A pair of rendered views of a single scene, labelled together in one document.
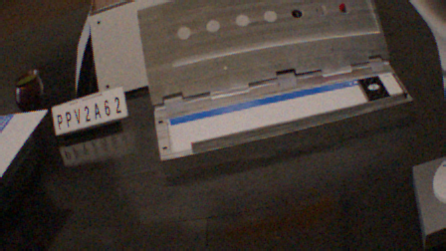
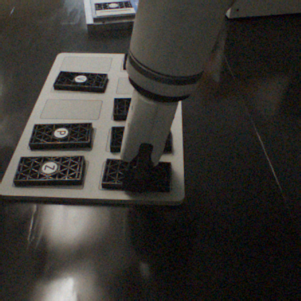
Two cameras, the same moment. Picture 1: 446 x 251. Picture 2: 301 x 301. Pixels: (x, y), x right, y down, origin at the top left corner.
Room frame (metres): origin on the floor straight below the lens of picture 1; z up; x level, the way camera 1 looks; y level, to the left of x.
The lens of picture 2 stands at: (1.63, -1.18, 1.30)
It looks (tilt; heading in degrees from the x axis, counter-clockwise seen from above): 45 degrees down; 81
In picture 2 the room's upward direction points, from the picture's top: straight up
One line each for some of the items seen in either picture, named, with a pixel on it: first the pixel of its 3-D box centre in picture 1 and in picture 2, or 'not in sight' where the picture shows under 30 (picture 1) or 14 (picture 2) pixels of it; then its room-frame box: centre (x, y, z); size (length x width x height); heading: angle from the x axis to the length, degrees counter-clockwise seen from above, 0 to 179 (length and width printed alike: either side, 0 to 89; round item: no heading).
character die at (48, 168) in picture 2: not in sight; (50, 170); (1.54, -0.81, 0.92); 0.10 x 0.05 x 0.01; 173
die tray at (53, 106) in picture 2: not in sight; (107, 111); (1.63, -0.67, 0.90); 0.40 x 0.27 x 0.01; 79
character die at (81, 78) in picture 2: not in sight; (80, 81); (1.59, -0.58, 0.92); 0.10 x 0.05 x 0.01; 165
